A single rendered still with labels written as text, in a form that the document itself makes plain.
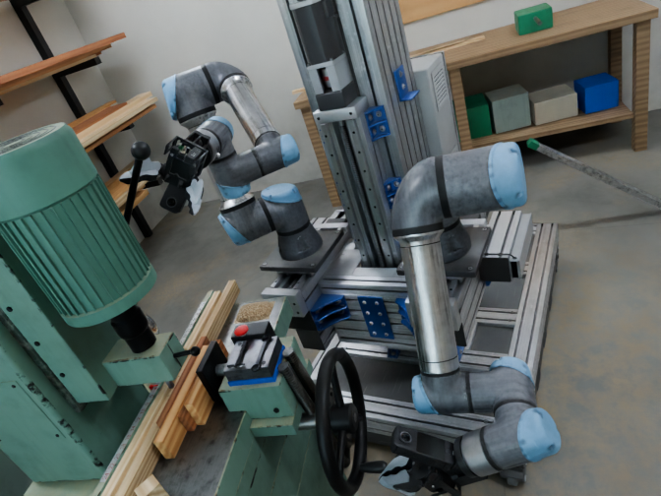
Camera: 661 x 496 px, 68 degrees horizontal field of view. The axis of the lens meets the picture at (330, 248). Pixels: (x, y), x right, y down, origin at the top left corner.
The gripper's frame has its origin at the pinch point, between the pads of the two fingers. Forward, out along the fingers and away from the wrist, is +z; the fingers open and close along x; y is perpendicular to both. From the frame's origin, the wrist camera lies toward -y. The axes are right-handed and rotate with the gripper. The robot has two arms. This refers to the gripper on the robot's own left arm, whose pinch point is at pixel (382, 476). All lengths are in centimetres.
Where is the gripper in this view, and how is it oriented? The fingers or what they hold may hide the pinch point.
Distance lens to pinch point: 108.2
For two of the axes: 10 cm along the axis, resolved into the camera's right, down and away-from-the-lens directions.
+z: -6.8, 5.0, 5.3
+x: 1.8, -5.9, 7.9
